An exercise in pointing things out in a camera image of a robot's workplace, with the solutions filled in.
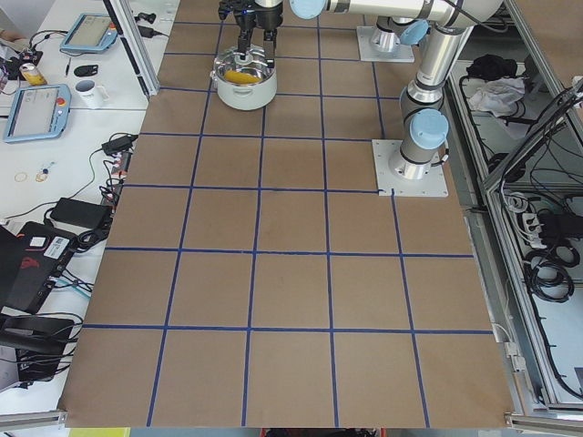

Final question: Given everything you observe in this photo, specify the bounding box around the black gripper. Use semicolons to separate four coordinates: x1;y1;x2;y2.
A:
254;0;283;68
234;0;255;56

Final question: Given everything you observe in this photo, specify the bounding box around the glass pot lid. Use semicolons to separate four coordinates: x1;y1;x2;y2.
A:
211;45;275;86

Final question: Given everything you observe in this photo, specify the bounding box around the yellow corn cob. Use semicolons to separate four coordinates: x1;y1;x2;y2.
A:
223;70;262;85

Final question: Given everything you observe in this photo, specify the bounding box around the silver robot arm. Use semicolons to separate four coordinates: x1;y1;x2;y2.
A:
218;1;429;63
290;1;501;180

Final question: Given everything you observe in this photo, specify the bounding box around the pale green cooking pot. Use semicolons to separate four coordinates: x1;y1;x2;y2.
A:
210;69;277;111

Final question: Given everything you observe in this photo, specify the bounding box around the far teach pendant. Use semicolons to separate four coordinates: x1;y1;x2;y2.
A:
60;13;118;54

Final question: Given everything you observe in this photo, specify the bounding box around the teach pendant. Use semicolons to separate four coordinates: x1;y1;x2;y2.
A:
3;84;71;143
60;13;118;54

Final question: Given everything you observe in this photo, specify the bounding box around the white mug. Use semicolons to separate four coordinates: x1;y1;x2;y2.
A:
75;79;109;109

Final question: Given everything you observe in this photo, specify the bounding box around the black power adapter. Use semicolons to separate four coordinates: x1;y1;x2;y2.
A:
101;134;138;156

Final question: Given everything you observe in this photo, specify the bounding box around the power strip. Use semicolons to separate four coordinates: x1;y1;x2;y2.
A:
99;150;133;208

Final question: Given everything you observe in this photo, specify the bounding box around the yellow drink can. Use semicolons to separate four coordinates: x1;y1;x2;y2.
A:
19;63;47;86

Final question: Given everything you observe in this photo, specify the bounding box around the near teach pendant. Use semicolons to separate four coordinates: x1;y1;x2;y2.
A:
3;84;71;143

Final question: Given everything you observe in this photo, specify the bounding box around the white crumpled cloth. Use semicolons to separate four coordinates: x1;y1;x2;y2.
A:
468;78;526;117

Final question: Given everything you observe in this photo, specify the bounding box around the brown paper table mat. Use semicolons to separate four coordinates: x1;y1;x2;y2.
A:
60;1;512;429

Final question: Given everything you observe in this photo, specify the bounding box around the large black power brick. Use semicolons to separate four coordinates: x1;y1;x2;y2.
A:
50;198;112;229

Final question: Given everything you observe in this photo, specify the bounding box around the black laptop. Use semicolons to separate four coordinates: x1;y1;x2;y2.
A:
1;221;77;314

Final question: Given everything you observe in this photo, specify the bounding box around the aluminium frame post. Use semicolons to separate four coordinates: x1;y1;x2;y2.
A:
103;0;160;98

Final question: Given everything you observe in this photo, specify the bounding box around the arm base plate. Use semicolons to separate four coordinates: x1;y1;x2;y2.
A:
372;139;448;198
356;26;414;63

